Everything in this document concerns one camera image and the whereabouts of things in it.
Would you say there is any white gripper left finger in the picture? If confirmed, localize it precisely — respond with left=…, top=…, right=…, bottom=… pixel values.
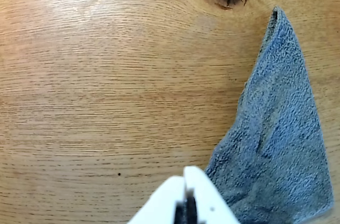
left=126, top=175, right=186, bottom=224

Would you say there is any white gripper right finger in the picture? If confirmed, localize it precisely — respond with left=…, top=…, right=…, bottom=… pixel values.
left=183, top=166, right=242, bottom=224

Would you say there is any blue-grey microfibre cloth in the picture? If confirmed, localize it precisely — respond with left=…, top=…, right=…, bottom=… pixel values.
left=204, top=6, right=335, bottom=224

